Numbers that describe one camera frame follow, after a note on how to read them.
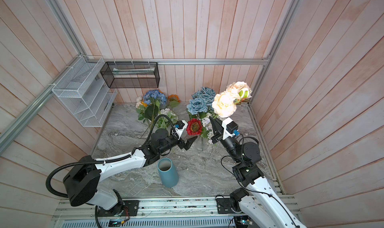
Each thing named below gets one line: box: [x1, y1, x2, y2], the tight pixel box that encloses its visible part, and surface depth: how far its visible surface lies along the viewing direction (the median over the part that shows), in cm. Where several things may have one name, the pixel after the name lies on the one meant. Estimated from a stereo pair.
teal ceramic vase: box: [157, 157, 180, 189], surface depth 73 cm
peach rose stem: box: [212, 81, 253, 118], surface depth 44 cm
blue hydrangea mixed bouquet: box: [135, 89, 168, 127], surface depth 111 cm
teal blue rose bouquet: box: [186, 87, 216, 115], surface depth 70 cm
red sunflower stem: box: [186, 118, 203, 136], surface depth 73 cm
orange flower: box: [167, 94, 181, 103], surface depth 121 cm
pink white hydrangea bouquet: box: [202, 112, 215, 145], surface depth 71 cm
